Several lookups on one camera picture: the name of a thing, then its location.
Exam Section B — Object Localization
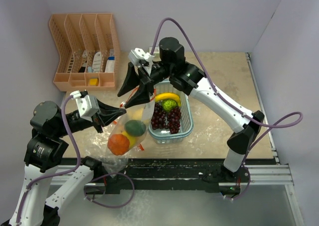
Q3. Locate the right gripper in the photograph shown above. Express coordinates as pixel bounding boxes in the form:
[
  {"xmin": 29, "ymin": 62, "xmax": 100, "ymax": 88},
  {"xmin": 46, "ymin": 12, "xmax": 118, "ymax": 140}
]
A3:
[{"xmin": 117, "ymin": 61, "xmax": 173, "ymax": 109}]

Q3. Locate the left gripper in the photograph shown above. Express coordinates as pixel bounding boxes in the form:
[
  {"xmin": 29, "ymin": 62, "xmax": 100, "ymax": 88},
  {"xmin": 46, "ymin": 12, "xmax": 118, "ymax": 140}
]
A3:
[{"xmin": 54, "ymin": 97, "xmax": 126, "ymax": 137}]

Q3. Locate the clear zip top bag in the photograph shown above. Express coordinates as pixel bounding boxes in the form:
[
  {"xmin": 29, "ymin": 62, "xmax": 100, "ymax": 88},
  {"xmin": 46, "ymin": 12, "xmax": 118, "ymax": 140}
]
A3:
[{"xmin": 107, "ymin": 91, "xmax": 156, "ymax": 156}]

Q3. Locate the green lime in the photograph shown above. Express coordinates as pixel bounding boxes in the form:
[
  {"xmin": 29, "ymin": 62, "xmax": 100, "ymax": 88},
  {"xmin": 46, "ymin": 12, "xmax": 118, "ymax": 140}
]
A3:
[{"xmin": 124, "ymin": 120, "xmax": 146, "ymax": 137}]

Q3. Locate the yellow apple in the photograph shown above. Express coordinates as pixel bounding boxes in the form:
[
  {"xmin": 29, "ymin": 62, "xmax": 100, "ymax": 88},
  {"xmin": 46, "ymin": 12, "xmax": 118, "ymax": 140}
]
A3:
[{"xmin": 122, "ymin": 131, "xmax": 138, "ymax": 149}]

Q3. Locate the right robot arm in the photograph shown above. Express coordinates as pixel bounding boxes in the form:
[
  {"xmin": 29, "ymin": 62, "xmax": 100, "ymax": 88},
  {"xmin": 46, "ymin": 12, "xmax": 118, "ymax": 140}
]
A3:
[{"xmin": 117, "ymin": 37, "xmax": 265, "ymax": 182}]

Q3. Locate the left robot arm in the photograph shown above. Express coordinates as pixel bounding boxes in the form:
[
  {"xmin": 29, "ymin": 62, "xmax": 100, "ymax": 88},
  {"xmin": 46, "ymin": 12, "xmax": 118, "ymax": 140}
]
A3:
[{"xmin": 3, "ymin": 95, "xmax": 126, "ymax": 226}]

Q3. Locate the yellow banana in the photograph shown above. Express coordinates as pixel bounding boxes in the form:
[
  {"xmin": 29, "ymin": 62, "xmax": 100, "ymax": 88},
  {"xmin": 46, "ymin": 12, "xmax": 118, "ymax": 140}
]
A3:
[{"xmin": 155, "ymin": 92, "xmax": 181, "ymax": 107}]

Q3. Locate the white blue box in organizer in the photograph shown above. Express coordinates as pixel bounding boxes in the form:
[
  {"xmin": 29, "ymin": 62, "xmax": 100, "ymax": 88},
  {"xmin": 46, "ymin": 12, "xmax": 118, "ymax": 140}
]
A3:
[{"xmin": 104, "ymin": 49, "xmax": 115, "ymax": 73}]

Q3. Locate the green custard apple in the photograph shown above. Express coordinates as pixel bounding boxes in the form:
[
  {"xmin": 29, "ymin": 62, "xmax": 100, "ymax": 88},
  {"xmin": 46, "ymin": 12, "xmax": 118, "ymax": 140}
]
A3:
[{"xmin": 162, "ymin": 99, "xmax": 178, "ymax": 112}]

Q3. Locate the yellow small box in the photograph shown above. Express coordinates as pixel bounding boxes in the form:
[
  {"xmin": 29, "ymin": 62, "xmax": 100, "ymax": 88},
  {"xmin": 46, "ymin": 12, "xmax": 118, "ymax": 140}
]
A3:
[{"xmin": 89, "ymin": 78, "xmax": 99, "ymax": 86}]

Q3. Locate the dark grape bunch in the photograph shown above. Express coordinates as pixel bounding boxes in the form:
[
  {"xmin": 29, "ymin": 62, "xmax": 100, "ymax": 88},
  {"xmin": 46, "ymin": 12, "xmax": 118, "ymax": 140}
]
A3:
[{"xmin": 151, "ymin": 103, "xmax": 181, "ymax": 134}]

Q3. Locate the green white small box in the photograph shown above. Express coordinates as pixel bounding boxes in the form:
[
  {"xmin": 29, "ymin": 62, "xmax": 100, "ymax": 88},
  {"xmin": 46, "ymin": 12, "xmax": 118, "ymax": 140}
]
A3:
[{"xmin": 149, "ymin": 46, "xmax": 160, "ymax": 58}]

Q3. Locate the white bottle in organizer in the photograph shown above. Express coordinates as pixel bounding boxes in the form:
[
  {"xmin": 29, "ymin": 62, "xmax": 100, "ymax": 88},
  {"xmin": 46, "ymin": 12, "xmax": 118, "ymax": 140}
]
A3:
[{"xmin": 92, "ymin": 51, "xmax": 103, "ymax": 73}]

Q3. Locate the light blue plastic basket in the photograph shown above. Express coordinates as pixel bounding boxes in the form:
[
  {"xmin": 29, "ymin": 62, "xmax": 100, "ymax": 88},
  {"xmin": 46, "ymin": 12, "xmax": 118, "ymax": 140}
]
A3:
[{"xmin": 149, "ymin": 80, "xmax": 194, "ymax": 144}]

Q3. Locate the pink desk organizer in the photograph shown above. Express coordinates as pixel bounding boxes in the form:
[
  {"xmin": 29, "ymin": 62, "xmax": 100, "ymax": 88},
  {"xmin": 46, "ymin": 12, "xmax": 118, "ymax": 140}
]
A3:
[{"xmin": 49, "ymin": 13, "xmax": 121, "ymax": 92}]

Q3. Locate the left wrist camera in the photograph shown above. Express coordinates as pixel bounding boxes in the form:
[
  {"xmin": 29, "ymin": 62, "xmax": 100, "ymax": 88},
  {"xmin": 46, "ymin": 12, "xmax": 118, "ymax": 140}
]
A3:
[{"xmin": 70, "ymin": 90, "xmax": 99, "ymax": 122}]

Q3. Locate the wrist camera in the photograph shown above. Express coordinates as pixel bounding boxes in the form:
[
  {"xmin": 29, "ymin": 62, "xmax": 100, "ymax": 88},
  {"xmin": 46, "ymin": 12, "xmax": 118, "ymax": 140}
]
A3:
[
  {"xmin": 128, "ymin": 48, "xmax": 155, "ymax": 75},
  {"xmin": 70, "ymin": 90, "xmax": 99, "ymax": 122}
]

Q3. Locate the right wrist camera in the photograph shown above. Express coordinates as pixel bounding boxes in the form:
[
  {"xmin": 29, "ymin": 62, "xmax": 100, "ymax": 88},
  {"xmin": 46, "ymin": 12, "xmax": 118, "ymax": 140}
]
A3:
[{"xmin": 128, "ymin": 48, "xmax": 155, "ymax": 75}]

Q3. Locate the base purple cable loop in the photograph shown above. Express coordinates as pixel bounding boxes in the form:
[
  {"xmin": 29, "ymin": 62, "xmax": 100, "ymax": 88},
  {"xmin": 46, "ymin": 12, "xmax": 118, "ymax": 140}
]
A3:
[{"xmin": 83, "ymin": 172, "xmax": 135, "ymax": 209}]

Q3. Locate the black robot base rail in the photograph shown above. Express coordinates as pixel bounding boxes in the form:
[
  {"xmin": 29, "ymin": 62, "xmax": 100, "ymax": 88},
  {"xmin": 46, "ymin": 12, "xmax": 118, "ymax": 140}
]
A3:
[{"xmin": 49, "ymin": 157, "xmax": 275, "ymax": 194}]

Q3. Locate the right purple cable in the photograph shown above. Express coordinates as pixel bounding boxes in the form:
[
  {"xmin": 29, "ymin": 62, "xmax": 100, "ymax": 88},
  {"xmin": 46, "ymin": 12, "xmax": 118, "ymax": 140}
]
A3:
[{"xmin": 149, "ymin": 17, "xmax": 304, "ymax": 202}]

